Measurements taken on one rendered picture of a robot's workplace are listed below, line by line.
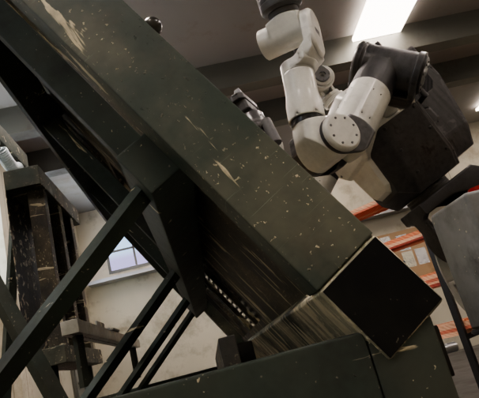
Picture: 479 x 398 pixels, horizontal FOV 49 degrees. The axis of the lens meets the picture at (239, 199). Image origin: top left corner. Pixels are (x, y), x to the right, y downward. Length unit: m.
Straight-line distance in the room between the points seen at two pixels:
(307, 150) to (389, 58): 0.30
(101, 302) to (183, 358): 1.77
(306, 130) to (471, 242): 0.37
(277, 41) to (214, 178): 0.48
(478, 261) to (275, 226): 0.28
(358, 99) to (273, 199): 0.44
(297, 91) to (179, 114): 0.35
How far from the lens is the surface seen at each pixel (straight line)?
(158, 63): 0.77
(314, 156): 0.99
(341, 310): 0.67
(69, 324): 1.61
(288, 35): 1.10
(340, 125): 0.97
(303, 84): 1.03
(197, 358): 9.45
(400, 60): 1.17
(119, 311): 9.67
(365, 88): 1.09
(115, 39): 0.80
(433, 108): 1.36
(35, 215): 2.43
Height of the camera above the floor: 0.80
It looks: 17 degrees up
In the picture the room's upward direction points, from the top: 15 degrees counter-clockwise
